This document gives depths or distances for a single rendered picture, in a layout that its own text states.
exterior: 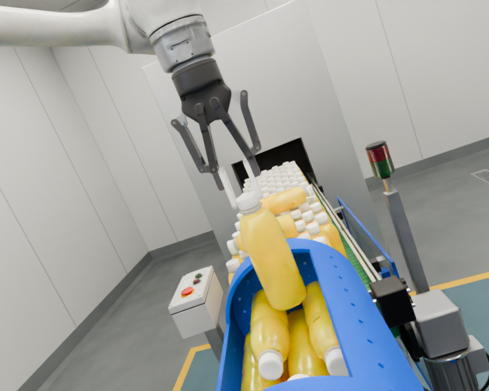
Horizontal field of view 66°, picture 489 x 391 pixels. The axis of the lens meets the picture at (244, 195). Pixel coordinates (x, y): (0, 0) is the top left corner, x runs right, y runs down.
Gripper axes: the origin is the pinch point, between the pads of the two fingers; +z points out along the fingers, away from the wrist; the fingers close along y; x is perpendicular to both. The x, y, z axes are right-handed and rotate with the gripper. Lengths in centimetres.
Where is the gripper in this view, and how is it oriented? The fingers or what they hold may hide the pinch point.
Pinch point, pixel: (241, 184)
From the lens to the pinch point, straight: 62.9
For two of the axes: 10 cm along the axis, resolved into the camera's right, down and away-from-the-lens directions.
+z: 3.7, 9.0, 2.1
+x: 0.4, -2.5, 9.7
